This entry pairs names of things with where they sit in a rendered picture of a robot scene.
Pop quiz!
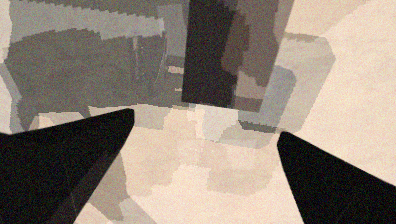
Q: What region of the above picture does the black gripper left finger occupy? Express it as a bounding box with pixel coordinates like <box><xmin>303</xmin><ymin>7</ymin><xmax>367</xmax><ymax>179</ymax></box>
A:
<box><xmin>0</xmin><ymin>108</ymin><xmax>135</xmax><ymax>224</ymax></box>

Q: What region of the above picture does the black two-prong charger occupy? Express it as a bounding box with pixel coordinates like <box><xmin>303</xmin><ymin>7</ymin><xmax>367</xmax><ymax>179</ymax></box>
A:
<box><xmin>181</xmin><ymin>0</ymin><xmax>295</xmax><ymax>113</ymax></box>

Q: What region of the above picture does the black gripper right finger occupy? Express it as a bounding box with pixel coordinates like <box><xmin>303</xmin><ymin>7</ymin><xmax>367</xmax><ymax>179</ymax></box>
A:
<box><xmin>277</xmin><ymin>131</ymin><xmax>396</xmax><ymax>224</ymax></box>

